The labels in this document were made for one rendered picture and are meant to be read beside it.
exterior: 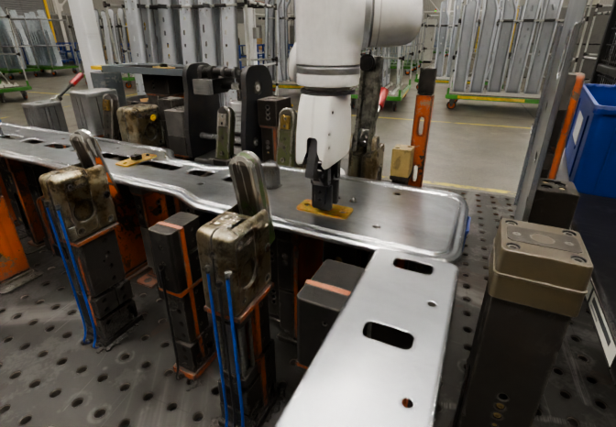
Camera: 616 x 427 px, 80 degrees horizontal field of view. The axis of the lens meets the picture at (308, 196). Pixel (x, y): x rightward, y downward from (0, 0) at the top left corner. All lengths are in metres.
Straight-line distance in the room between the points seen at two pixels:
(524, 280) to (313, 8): 0.37
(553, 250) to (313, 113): 0.30
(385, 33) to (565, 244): 0.30
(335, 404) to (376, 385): 0.04
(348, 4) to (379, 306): 0.34
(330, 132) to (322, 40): 0.11
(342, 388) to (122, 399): 0.50
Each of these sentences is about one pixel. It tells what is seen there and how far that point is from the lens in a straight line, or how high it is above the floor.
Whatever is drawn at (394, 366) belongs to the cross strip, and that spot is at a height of 1.00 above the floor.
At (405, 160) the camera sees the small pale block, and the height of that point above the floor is 1.05.
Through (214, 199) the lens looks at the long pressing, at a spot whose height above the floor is 1.00.
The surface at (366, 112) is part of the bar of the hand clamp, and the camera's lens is 0.71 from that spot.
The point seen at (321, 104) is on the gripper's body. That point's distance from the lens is 0.47.
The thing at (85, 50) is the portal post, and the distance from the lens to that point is 4.65.
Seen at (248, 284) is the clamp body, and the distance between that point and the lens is 0.48.
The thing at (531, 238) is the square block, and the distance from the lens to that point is 0.44.
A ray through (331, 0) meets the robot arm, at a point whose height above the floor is 1.29.
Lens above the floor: 1.25
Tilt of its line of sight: 24 degrees down
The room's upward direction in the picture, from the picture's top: straight up
